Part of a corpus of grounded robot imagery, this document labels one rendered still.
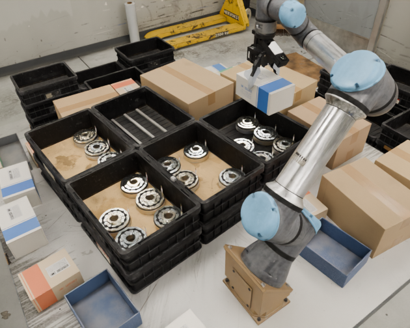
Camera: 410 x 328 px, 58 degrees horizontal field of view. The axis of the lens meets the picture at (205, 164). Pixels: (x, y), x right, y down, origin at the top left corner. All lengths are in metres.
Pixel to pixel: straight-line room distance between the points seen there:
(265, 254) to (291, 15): 0.72
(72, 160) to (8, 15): 2.92
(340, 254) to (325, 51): 0.70
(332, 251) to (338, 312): 0.23
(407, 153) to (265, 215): 0.88
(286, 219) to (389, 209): 0.54
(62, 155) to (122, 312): 0.73
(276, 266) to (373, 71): 0.57
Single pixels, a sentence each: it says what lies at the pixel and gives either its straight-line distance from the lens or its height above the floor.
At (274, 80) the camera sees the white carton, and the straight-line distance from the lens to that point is 1.45.
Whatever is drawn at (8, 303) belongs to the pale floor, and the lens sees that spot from 2.33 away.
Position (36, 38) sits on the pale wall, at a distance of 4.50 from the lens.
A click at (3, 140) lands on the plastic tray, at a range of 2.07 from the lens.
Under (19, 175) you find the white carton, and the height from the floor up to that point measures 0.79.
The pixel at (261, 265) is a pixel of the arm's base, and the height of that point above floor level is 0.91.
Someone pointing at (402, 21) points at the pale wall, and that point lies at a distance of 4.15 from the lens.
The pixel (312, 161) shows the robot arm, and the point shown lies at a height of 1.21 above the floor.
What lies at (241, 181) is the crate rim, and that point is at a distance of 1.28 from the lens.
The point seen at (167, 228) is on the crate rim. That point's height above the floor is 0.93.
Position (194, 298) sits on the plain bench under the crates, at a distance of 1.27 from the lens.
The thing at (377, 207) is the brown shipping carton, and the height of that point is 0.86.
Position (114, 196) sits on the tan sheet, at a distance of 1.41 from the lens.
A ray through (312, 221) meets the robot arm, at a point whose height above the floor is 1.02.
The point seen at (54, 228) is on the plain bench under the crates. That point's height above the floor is 0.70.
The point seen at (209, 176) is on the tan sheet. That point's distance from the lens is 1.45.
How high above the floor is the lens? 1.81
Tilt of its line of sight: 41 degrees down
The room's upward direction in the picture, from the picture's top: 2 degrees counter-clockwise
